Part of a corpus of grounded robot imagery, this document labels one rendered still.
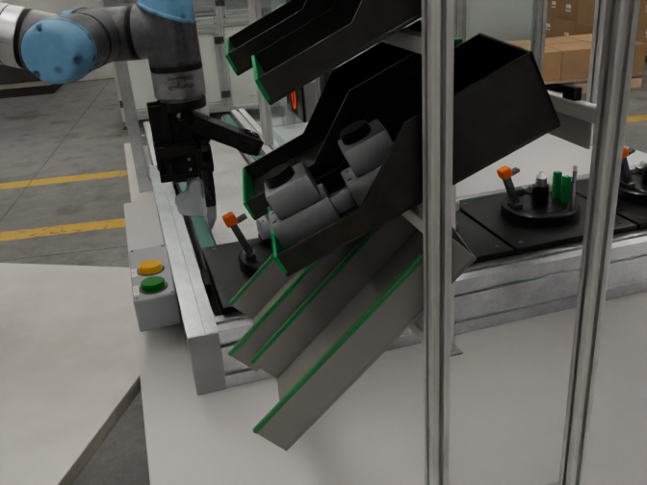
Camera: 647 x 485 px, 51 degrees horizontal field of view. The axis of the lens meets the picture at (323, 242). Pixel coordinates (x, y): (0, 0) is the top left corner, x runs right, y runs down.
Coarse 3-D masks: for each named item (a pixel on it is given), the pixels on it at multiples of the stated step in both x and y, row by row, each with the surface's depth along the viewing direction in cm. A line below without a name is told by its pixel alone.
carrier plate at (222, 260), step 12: (252, 240) 125; (204, 252) 122; (216, 252) 121; (228, 252) 121; (216, 264) 117; (228, 264) 117; (216, 276) 112; (228, 276) 112; (240, 276) 112; (216, 288) 109; (228, 288) 108; (240, 288) 108; (228, 300) 105; (228, 312) 103
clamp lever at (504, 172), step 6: (498, 168) 123; (504, 168) 122; (510, 168) 121; (516, 168) 123; (498, 174) 123; (504, 174) 121; (510, 174) 122; (504, 180) 123; (510, 180) 122; (510, 186) 123; (510, 192) 124; (510, 198) 125; (516, 198) 124
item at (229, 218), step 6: (222, 216) 110; (228, 216) 109; (234, 216) 109; (240, 216) 111; (228, 222) 109; (234, 222) 110; (234, 228) 110; (240, 234) 111; (240, 240) 112; (246, 246) 112; (246, 252) 113
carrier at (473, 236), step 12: (456, 204) 131; (456, 216) 129; (456, 228) 119; (468, 228) 124; (480, 228) 123; (468, 240) 119; (480, 240) 119; (492, 240) 118; (480, 252) 114; (492, 252) 114; (504, 252) 114
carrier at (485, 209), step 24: (576, 168) 119; (528, 192) 132; (552, 192) 129; (480, 216) 128; (504, 216) 127; (528, 216) 122; (552, 216) 121; (576, 216) 123; (504, 240) 118; (528, 240) 117; (552, 240) 117; (576, 240) 118
